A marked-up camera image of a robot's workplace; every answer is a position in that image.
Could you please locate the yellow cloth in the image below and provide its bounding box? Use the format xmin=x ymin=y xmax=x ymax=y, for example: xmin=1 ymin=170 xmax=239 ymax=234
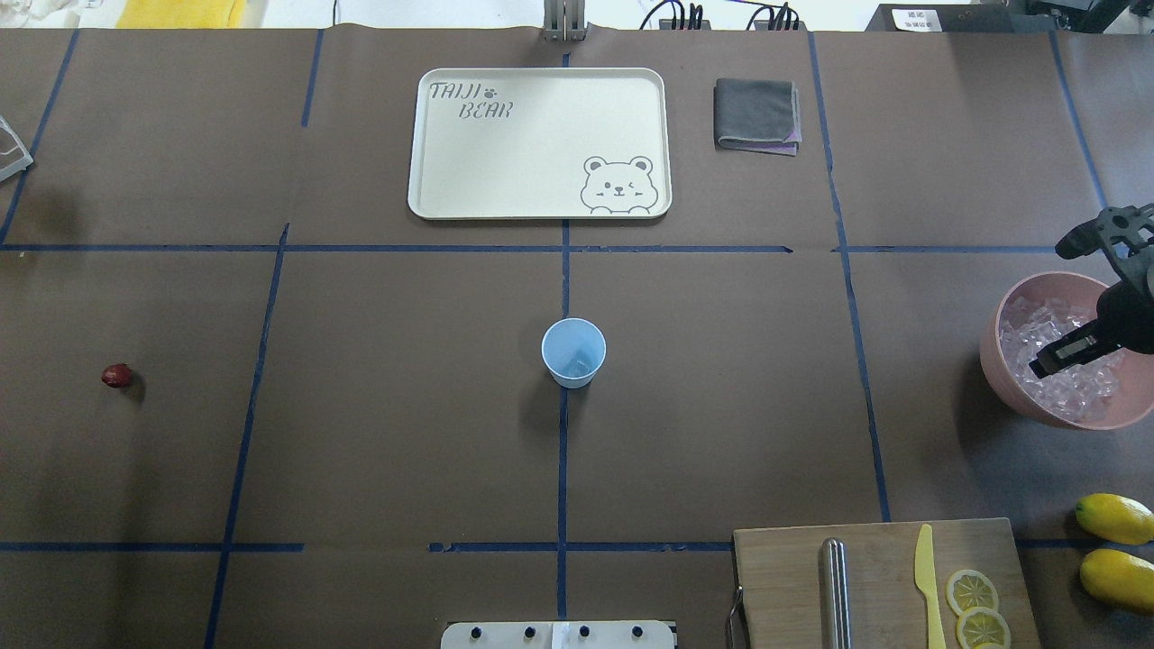
xmin=115 ymin=0 xmax=247 ymax=29

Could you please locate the aluminium frame post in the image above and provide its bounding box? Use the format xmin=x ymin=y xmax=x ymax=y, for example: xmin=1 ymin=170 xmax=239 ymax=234
xmin=544 ymin=0 xmax=589 ymax=42

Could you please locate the pink bowl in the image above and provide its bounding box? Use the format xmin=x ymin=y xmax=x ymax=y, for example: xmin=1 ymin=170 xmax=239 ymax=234
xmin=977 ymin=271 xmax=1153 ymax=431

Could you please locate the white wire rack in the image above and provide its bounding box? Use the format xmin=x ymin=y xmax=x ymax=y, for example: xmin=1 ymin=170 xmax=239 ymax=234
xmin=0 ymin=115 xmax=33 ymax=182

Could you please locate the black box with label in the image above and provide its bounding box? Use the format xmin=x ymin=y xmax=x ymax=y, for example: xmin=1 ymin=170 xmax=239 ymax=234
xmin=866 ymin=3 xmax=1057 ymax=33

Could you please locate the red strawberry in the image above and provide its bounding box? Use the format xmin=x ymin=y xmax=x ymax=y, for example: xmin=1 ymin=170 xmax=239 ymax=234
xmin=100 ymin=364 xmax=133 ymax=389

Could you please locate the folded grey cloth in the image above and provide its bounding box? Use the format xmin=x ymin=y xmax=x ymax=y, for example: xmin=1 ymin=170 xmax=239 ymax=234
xmin=713 ymin=79 xmax=802 ymax=157

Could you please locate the steel cylindrical rod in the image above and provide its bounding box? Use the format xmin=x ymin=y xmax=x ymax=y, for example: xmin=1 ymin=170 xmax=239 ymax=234
xmin=820 ymin=537 xmax=853 ymax=648

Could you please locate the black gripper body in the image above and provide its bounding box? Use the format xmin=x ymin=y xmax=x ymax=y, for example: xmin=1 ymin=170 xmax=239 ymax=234
xmin=1055 ymin=203 xmax=1153 ymax=355

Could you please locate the clear ice cubes pile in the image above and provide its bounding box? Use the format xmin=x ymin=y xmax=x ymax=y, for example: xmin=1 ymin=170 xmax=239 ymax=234
xmin=998 ymin=296 xmax=1122 ymax=422

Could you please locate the yellow plastic knife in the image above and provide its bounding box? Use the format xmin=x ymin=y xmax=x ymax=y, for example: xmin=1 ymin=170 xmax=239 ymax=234
xmin=912 ymin=525 xmax=947 ymax=649

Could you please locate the whole yellow lemon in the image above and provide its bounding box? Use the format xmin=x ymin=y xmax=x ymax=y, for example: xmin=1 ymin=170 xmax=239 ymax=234
xmin=1078 ymin=549 xmax=1153 ymax=617
xmin=1073 ymin=493 xmax=1153 ymax=545

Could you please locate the cream bear serving tray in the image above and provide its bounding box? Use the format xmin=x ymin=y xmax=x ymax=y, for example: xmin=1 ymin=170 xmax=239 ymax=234
xmin=409 ymin=69 xmax=673 ymax=221

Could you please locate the lemon slice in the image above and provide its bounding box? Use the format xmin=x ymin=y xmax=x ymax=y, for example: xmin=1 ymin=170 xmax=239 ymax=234
xmin=956 ymin=607 xmax=1012 ymax=648
xmin=945 ymin=570 xmax=1001 ymax=617

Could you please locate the light blue paper cup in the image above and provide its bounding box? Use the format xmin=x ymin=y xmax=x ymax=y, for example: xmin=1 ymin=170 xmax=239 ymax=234
xmin=540 ymin=318 xmax=607 ymax=389

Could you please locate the wooden cutting board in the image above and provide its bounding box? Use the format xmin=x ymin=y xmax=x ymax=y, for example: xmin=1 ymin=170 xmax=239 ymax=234
xmin=734 ymin=519 xmax=1041 ymax=648

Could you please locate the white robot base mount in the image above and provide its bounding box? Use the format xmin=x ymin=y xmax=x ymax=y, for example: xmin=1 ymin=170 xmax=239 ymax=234
xmin=440 ymin=619 xmax=679 ymax=648

